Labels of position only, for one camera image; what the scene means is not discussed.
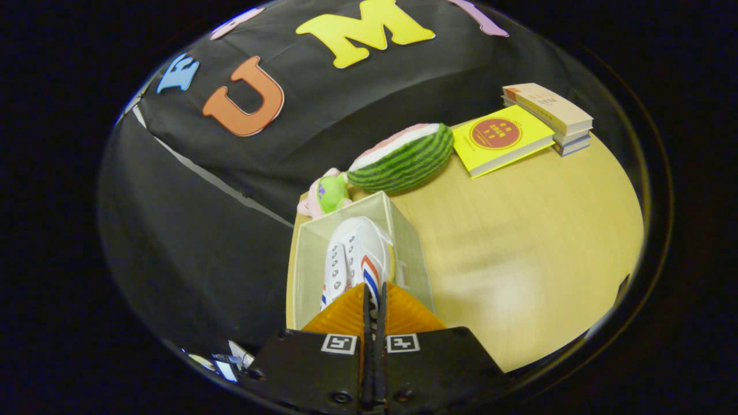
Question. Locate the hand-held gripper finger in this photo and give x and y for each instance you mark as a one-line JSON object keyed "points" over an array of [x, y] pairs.
{"points": [[380, 369], [367, 369]]}

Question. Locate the cream fabric storage box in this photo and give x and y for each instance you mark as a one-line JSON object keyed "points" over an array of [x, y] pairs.
{"points": [[415, 271]]}

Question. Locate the white striped shoe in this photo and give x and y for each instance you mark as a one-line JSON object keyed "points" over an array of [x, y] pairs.
{"points": [[360, 242]]}

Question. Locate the white and blue floor clutter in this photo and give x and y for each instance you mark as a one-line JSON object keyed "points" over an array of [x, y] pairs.
{"points": [[228, 363]]}

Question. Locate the pink and green plush toy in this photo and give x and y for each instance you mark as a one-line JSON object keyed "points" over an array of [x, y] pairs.
{"points": [[331, 193]]}

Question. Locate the watermelon slice plush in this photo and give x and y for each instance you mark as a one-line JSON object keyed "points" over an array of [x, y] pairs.
{"points": [[409, 164]]}

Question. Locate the black backdrop cloth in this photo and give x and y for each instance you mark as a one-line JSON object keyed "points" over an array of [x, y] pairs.
{"points": [[202, 230]]}

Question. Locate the yellow book with red circle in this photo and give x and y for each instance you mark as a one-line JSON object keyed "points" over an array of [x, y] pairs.
{"points": [[519, 153]]}

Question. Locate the grey paperback book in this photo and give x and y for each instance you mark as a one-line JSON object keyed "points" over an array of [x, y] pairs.
{"points": [[576, 148]]}

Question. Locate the white paperback book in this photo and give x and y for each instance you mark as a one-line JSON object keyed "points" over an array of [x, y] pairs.
{"points": [[576, 137]]}

